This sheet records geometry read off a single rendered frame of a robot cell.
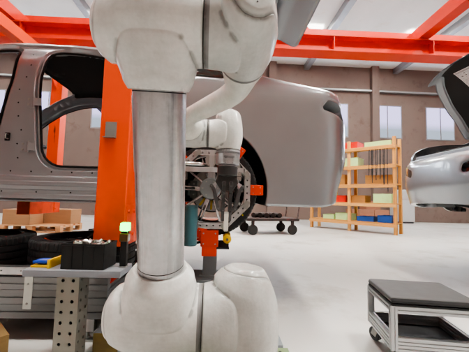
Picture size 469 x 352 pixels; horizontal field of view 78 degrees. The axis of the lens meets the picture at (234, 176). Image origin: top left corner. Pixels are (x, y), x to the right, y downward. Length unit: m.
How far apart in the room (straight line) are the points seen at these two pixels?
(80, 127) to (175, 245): 12.73
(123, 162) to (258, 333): 1.21
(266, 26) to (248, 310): 0.55
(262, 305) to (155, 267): 0.25
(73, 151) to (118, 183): 11.57
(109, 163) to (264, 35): 1.30
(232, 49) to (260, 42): 0.05
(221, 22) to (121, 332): 0.62
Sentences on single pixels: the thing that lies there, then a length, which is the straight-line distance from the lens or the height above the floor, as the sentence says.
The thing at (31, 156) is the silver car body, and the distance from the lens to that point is 2.54.
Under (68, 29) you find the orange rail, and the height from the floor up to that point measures 3.18.
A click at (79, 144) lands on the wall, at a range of 13.15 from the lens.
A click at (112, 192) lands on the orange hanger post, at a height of 0.80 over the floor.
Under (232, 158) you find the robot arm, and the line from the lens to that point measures 1.04.
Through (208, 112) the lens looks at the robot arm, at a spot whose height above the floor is 1.03.
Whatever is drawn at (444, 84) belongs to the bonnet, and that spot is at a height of 2.32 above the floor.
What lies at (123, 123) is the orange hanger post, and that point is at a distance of 1.71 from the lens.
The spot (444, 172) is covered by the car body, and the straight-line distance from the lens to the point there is 3.61.
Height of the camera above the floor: 0.79
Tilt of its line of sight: 4 degrees up
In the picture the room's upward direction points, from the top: 1 degrees clockwise
